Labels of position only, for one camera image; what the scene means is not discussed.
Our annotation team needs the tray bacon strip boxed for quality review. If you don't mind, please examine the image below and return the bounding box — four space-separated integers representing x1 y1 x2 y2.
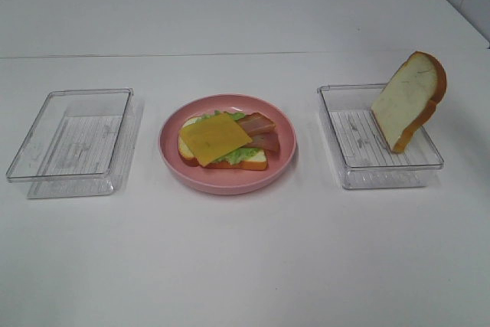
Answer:
245 132 280 152
236 113 276 136

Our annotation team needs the yellow cheese slice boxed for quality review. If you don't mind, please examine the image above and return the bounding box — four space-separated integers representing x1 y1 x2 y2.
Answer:
178 113 252 167

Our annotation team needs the square white bread slice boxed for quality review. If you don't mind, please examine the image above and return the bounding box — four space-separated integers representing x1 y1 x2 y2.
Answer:
178 115 269 171

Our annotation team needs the right clear plastic tray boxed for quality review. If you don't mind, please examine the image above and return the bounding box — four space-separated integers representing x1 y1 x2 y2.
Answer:
317 83 444 190

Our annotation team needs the round-top bread slice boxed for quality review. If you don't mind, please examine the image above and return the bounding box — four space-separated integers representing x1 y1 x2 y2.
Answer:
371 51 447 153

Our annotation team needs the left clear plastic tray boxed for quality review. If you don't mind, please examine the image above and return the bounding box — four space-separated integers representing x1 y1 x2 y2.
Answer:
6 88 138 199

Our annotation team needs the green lettuce leaf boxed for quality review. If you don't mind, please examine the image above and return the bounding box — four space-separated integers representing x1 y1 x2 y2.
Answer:
195 110 266 165

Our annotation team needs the clear plastic tray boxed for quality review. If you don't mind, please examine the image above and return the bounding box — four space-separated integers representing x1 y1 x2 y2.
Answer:
6 88 138 199
317 83 444 190

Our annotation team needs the pink round plate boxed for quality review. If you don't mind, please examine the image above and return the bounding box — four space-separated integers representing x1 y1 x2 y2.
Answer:
159 94 297 195

